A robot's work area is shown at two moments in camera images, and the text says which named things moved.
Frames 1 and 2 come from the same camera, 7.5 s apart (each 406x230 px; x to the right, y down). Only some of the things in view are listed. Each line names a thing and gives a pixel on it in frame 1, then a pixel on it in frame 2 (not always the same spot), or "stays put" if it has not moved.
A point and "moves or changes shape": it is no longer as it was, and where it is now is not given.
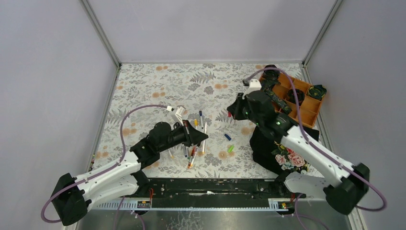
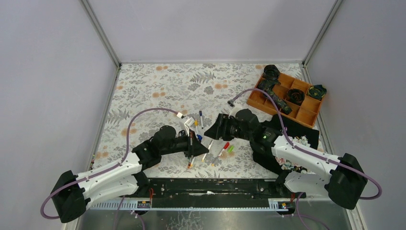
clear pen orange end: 191,157 stays put
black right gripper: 239,107 to 222,127
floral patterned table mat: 147,94 stays put
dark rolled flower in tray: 300,96 stays put
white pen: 204,143 moves or changes shape
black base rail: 173,192 stays put
